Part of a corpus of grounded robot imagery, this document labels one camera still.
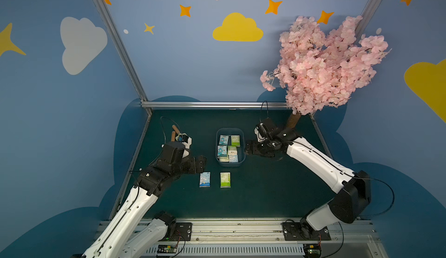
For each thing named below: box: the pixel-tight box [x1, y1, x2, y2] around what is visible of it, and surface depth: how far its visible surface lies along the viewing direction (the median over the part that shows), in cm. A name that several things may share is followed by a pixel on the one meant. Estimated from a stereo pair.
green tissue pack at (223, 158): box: [219, 156, 229, 163], surface depth 96 cm
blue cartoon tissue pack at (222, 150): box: [217, 145, 228, 157], surface depth 97 cm
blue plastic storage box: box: [215, 127, 246, 168], surface depth 103 cm
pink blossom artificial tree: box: [260, 15, 391, 129], surface depth 70 cm
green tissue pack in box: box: [231, 134, 241, 148], surface depth 106 cm
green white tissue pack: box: [220, 172, 231, 188], surface depth 90 cm
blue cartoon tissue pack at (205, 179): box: [199, 171, 211, 188], surface depth 90 cm
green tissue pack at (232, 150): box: [227, 145, 238, 156], surface depth 98 cm
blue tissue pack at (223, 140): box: [218, 134, 229, 146], surface depth 106 cm
